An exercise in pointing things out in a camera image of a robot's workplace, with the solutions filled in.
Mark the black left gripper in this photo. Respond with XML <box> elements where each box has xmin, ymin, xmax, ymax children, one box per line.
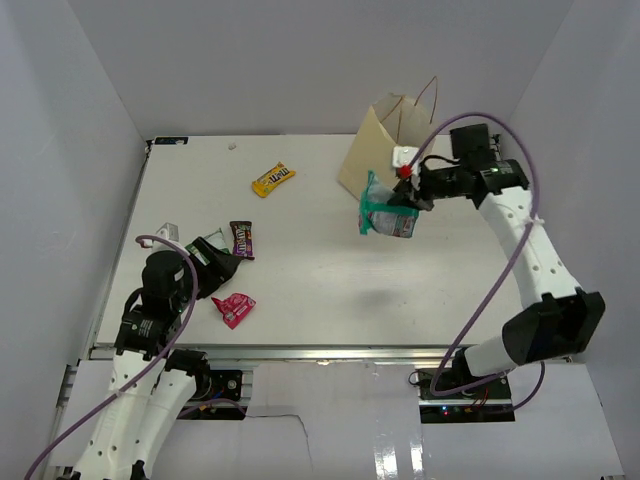
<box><xmin>172</xmin><ymin>235</ymin><xmax>241</xmax><ymax>310</ymax></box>

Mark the teal candy bag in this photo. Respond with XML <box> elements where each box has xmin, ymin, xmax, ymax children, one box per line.
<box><xmin>358</xmin><ymin>170</ymin><xmax>419</xmax><ymax>239</ymax></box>

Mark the pink candy packet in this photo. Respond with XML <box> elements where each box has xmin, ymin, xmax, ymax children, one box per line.
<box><xmin>211</xmin><ymin>293</ymin><xmax>256</xmax><ymax>330</ymax></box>

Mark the green Skittles packet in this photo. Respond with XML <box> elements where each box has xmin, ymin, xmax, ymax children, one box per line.
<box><xmin>186</xmin><ymin>228</ymin><xmax>230</xmax><ymax>266</ymax></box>

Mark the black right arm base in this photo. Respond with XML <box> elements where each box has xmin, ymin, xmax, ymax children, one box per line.
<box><xmin>408</xmin><ymin>367</ymin><xmax>516</xmax><ymax>424</ymax></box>

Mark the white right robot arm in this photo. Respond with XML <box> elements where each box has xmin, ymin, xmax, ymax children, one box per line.
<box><xmin>390</xmin><ymin>124</ymin><xmax>605</xmax><ymax>399</ymax></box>

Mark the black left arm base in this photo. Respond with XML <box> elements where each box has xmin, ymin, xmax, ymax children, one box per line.
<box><xmin>166</xmin><ymin>349</ymin><xmax>245</xmax><ymax>420</ymax></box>

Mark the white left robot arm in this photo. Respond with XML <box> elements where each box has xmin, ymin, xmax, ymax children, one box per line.
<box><xmin>67</xmin><ymin>236</ymin><xmax>241</xmax><ymax>479</ymax></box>

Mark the beige paper bag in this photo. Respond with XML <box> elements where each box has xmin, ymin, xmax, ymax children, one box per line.
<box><xmin>337</xmin><ymin>76</ymin><xmax>439</xmax><ymax>198</ymax></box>

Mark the brown M&M's packet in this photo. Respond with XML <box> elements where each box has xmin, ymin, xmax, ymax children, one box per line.
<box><xmin>229</xmin><ymin>220</ymin><xmax>255</xmax><ymax>260</ymax></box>

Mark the yellow M&M's packet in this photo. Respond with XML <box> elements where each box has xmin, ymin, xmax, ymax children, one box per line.
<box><xmin>251</xmin><ymin>162</ymin><xmax>296</xmax><ymax>198</ymax></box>

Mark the white paper sheet front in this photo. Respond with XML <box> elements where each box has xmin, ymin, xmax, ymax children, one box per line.
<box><xmin>47</xmin><ymin>360</ymin><xmax>626</xmax><ymax>480</ymax></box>

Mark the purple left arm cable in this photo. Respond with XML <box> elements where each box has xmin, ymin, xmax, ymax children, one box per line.
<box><xmin>23</xmin><ymin>233</ymin><xmax>201</xmax><ymax>480</ymax></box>

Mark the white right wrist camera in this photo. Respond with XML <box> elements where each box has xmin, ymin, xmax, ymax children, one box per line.
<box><xmin>391</xmin><ymin>145</ymin><xmax>419</xmax><ymax>180</ymax></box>

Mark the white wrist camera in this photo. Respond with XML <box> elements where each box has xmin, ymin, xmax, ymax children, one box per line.
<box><xmin>391</xmin><ymin>145</ymin><xmax>419</xmax><ymax>180</ymax></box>
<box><xmin>155</xmin><ymin>222</ymin><xmax>179</xmax><ymax>242</ymax></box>

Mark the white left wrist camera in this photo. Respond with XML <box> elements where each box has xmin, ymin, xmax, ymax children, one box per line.
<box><xmin>155</xmin><ymin>222</ymin><xmax>179</xmax><ymax>242</ymax></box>

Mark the aluminium table frame rail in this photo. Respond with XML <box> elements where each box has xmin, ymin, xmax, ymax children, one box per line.
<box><xmin>87</xmin><ymin>344</ymin><xmax>571</xmax><ymax>362</ymax></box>

